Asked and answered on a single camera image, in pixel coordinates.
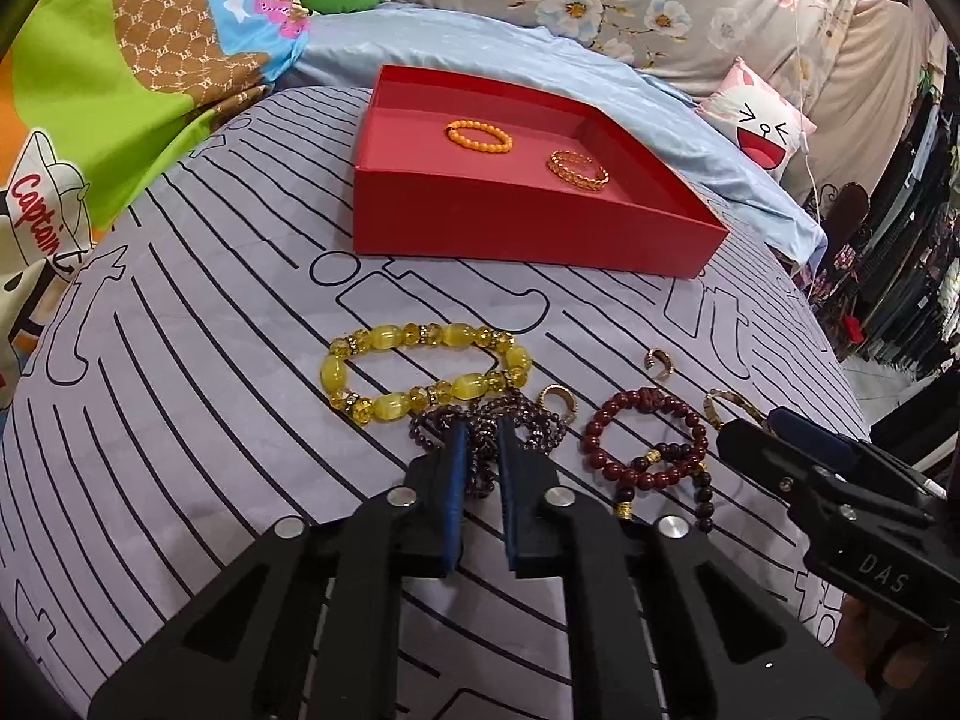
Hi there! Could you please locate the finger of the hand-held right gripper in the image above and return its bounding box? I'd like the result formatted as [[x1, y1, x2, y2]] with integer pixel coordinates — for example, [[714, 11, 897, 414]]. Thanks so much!
[[715, 420, 931, 533], [766, 406, 950, 500]]

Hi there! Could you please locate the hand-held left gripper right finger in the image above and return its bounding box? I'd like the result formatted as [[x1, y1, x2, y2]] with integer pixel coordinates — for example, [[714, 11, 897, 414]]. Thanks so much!
[[497, 424, 880, 720]]

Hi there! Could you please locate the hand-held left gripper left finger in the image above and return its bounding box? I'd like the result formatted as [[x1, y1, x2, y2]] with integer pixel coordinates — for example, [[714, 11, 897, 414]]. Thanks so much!
[[88, 424, 472, 720]]

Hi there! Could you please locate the dark purple small-bead bracelet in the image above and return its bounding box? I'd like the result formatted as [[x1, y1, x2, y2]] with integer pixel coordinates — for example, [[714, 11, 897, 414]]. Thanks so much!
[[409, 390, 571, 500]]

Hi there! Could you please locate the thin gold bangle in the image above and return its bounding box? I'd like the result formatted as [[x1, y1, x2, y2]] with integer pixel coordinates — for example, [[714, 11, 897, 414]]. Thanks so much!
[[703, 388, 773, 432]]

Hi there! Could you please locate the black and gold bead bracelet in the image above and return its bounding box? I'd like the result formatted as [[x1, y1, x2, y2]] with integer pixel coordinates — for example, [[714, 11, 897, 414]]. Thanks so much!
[[613, 442, 717, 535]]

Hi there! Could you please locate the dark red bead bracelet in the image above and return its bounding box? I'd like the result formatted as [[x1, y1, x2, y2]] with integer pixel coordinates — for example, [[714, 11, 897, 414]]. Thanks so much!
[[581, 386, 710, 492]]

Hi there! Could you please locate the yellow bead bracelet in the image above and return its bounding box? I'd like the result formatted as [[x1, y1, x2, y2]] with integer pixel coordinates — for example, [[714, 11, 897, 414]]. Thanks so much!
[[321, 322, 530, 428]]

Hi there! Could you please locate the red cardboard box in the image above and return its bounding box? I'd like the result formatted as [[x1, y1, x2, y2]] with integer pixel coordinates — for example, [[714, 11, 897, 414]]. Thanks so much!
[[351, 64, 730, 280]]

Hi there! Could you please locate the row of hanging dark clothes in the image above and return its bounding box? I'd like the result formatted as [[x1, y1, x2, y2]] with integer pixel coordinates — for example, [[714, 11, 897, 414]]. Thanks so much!
[[825, 67, 960, 391]]

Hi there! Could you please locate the dark wooden chair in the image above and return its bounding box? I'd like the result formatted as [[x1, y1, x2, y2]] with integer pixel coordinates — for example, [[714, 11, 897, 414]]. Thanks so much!
[[810, 184, 871, 241]]

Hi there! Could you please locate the grey line-print bedsheet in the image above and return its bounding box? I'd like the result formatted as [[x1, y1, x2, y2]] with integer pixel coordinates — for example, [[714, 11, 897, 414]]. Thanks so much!
[[0, 82, 878, 720]]

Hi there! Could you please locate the pink cartoon face pillow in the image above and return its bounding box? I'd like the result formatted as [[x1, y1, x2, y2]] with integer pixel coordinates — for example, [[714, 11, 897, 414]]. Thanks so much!
[[694, 56, 818, 181]]

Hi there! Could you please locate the beige cloth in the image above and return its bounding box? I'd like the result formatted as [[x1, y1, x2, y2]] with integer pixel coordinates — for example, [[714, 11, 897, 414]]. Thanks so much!
[[817, 0, 953, 196]]

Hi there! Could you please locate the light blue blanket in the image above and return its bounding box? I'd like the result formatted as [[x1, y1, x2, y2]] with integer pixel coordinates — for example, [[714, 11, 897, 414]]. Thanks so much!
[[281, 4, 830, 271]]

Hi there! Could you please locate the colourful cartoon monkey blanket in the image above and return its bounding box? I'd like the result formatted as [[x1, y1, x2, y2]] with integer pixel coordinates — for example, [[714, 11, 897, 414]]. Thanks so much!
[[0, 0, 391, 391]]

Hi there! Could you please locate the white cable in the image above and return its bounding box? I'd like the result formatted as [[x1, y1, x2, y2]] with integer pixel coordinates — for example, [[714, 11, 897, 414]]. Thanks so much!
[[780, 0, 826, 203]]

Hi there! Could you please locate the gold chain bracelet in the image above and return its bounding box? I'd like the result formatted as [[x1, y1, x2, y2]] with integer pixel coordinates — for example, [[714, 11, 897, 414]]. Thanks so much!
[[546, 150, 610, 192]]

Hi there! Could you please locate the orange bead bracelet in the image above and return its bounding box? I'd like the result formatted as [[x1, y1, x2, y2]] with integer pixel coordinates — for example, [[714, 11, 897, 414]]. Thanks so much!
[[444, 120, 513, 151]]

